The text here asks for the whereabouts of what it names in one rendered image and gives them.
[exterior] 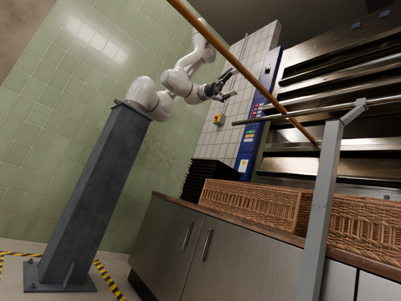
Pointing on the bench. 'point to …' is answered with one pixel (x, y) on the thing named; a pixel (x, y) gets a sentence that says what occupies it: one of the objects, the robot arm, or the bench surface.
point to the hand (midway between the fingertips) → (237, 80)
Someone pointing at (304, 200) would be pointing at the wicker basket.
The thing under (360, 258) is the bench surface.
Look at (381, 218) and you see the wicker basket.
